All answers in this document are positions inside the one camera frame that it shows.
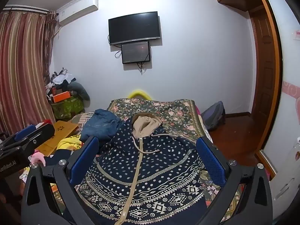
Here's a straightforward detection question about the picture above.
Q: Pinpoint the small black wall monitor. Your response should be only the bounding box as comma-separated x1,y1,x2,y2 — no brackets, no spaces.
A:
121,41,151,64

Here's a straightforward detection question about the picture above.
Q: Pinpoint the yellow cartoon blanket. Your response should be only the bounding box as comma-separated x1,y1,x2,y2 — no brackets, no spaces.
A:
56,135,82,151

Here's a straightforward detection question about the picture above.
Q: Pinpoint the blue denim garment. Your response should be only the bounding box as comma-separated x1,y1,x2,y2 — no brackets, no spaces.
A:
80,109,123,144

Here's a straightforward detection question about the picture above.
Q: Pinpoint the striped red curtain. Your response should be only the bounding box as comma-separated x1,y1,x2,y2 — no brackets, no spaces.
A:
1,10,57,135

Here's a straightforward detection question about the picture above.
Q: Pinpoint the navy patterned hooded jacket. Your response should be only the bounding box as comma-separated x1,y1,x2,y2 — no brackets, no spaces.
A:
61,112,222,225

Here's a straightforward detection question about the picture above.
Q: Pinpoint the grey purple backpack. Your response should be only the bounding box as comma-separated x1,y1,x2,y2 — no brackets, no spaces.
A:
201,101,226,131

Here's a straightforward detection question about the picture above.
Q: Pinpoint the white air conditioner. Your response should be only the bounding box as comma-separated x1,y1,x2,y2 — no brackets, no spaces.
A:
58,0,98,26

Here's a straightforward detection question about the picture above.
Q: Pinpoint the orange box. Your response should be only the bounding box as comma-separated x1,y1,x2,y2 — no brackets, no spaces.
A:
51,91,71,103

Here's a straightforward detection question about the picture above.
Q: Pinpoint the floral bedspread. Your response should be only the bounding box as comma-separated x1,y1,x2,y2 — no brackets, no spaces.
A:
52,97,246,223

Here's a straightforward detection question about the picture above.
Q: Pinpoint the brown wooden door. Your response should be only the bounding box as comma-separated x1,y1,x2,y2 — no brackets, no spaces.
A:
249,0,283,172

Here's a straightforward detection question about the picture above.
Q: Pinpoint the yellow headboard edge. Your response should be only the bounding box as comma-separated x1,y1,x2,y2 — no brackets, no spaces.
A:
127,89,152,101

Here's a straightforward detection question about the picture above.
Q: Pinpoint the black wall television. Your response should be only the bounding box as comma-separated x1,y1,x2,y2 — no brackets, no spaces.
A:
108,11,161,45

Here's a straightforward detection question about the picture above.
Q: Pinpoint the pink plush toy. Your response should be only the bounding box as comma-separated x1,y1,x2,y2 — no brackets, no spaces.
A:
30,150,46,167

